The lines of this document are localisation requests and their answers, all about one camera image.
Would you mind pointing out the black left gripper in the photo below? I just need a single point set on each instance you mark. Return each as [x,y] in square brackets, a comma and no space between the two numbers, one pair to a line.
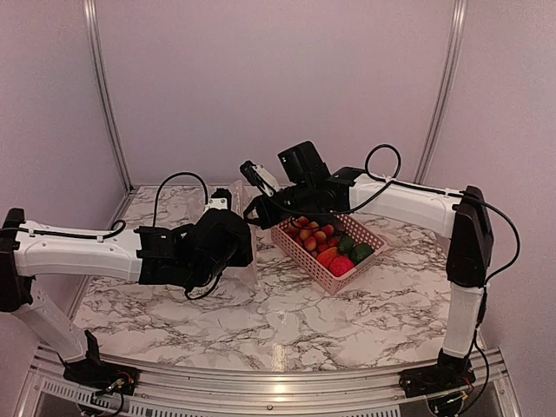
[242,255]

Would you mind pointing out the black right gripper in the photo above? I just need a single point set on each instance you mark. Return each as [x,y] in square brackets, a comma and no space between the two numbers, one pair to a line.
[267,218]

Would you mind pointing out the clear zip top bag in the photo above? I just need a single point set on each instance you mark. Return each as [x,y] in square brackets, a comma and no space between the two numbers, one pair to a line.
[243,267]

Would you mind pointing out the long green cucumber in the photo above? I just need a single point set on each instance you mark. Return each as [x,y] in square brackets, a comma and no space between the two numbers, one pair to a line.
[345,245]

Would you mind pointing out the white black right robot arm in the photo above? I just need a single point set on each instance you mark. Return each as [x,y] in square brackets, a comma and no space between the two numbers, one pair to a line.
[460,218]

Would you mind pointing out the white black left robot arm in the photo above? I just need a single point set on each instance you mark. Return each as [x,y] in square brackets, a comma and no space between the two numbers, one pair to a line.
[144,255]

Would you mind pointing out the red yellow lychee bunch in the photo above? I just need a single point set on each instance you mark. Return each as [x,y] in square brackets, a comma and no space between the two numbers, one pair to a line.
[315,237]

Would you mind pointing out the orange red mango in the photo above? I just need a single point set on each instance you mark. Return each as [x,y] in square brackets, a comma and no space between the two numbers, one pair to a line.
[326,257]

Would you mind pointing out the pink red apple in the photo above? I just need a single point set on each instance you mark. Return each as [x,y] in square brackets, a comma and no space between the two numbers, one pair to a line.
[340,265]

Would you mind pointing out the pink perforated plastic basket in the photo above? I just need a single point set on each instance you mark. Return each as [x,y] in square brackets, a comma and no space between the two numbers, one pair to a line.
[348,226]

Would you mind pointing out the green bell pepper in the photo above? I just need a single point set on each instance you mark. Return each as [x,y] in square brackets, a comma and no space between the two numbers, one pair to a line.
[360,252]

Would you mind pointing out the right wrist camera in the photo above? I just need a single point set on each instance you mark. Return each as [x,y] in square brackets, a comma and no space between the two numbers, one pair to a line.
[259,177]

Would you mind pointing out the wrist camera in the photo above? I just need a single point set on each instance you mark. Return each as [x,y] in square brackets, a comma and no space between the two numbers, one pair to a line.
[259,177]
[220,199]

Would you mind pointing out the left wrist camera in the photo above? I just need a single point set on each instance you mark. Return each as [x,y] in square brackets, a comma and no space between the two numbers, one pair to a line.
[220,199]

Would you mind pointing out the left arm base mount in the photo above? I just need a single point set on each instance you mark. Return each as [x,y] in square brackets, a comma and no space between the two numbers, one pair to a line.
[105,377]

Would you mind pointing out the aluminium front rail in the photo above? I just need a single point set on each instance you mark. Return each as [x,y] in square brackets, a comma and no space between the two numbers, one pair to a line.
[167,390]

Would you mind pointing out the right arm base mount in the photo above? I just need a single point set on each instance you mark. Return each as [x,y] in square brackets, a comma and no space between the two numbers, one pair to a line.
[448,372]

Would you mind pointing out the left aluminium frame post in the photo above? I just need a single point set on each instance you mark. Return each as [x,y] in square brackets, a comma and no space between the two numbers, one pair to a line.
[96,52]

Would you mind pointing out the aluminium frame post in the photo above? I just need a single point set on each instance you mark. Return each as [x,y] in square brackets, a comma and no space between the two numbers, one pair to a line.
[96,52]
[448,75]

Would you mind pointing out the right aluminium frame post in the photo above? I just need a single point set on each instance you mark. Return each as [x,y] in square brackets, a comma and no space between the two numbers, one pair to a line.
[448,75]

